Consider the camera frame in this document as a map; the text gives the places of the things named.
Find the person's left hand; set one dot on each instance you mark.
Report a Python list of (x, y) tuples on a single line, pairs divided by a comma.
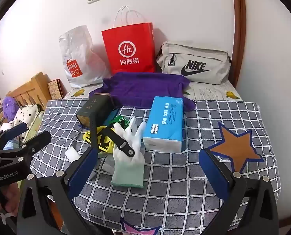
[(9, 198)]

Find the white plastic shopping bag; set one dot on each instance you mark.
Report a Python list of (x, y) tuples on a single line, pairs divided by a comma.
[(86, 61)]

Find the wooden headboard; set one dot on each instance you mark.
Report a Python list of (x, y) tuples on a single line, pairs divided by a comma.
[(35, 85)]

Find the wooden door frame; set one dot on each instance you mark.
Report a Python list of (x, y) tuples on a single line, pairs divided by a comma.
[(239, 29)]

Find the newspaper print bedsheet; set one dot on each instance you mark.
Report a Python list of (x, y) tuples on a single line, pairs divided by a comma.
[(209, 91)]

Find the grey waist bag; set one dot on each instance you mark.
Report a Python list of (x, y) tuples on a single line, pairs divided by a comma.
[(209, 56)]

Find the purple plush toy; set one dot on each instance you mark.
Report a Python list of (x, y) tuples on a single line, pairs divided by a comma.
[(10, 107)]

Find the grey checked blanket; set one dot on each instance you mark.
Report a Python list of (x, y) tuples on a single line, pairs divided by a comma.
[(184, 188)]

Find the dark green box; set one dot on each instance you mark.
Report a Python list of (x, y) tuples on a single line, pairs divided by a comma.
[(94, 107)]

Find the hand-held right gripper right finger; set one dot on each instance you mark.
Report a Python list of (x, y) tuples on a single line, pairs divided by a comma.
[(214, 173)]

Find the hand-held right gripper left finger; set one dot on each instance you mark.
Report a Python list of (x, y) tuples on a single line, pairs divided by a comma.
[(83, 173)]

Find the light green cloth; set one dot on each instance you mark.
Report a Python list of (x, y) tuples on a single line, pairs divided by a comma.
[(36, 124)]

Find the blue tissue pack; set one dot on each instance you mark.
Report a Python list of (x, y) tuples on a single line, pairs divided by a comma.
[(164, 120)]

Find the green packet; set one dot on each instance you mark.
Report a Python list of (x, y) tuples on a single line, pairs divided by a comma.
[(119, 120)]

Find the purple towel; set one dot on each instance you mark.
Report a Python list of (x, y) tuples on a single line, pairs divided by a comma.
[(140, 88)]

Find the white glove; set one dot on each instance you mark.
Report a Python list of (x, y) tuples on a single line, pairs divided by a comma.
[(127, 166)]

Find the polka dot pillow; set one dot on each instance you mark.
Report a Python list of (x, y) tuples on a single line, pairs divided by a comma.
[(25, 113)]

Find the red paper bag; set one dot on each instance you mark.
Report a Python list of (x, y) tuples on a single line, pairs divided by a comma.
[(128, 39)]

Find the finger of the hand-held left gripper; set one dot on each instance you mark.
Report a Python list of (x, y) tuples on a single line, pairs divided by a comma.
[(39, 140), (15, 130)]

